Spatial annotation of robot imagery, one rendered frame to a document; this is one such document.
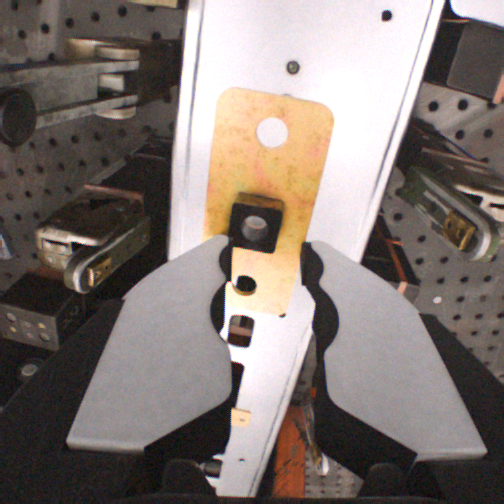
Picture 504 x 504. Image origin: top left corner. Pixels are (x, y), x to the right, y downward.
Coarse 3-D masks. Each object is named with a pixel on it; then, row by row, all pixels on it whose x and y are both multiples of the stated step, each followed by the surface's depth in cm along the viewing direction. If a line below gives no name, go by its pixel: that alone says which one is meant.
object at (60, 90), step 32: (32, 64) 21; (64, 64) 23; (96, 64) 25; (128, 64) 29; (0, 96) 16; (32, 96) 22; (64, 96) 25; (96, 96) 28; (128, 96) 31; (0, 128) 17; (32, 128) 18
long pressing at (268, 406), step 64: (192, 0) 31; (256, 0) 31; (320, 0) 31; (384, 0) 30; (192, 64) 34; (256, 64) 34; (320, 64) 33; (384, 64) 32; (192, 128) 37; (384, 128) 35; (192, 192) 41; (320, 192) 39; (384, 192) 39; (256, 320) 48; (256, 384) 54; (256, 448) 62
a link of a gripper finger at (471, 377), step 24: (432, 336) 8; (456, 360) 8; (456, 384) 7; (480, 384) 7; (480, 408) 7; (480, 432) 6; (408, 480) 6; (432, 480) 5; (456, 480) 5; (480, 480) 5
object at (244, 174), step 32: (224, 96) 12; (256, 96) 11; (288, 96) 12; (224, 128) 12; (256, 128) 12; (288, 128) 12; (320, 128) 12; (224, 160) 13; (256, 160) 13; (288, 160) 12; (320, 160) 12; (224, 192) 13; (256, 192) 13; (288, 192) 13; (224, 224) 14; (288, 224) 14; (256, 256) 14; (288, 256) 14; (256, 288) 15; (288, 288) 15
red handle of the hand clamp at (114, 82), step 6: (114, 72) 29; (120, 72) 29; (102, 78) 29; (108, 78) 29; (114, 78) 29; (120, 78) 29; (102, 84) 29; (108, 84) 29; (114, 84) 29; (120, 84) 29; (102, 90) 29; (108, 90) 29; (114, 90) 29; (120, 90) 30
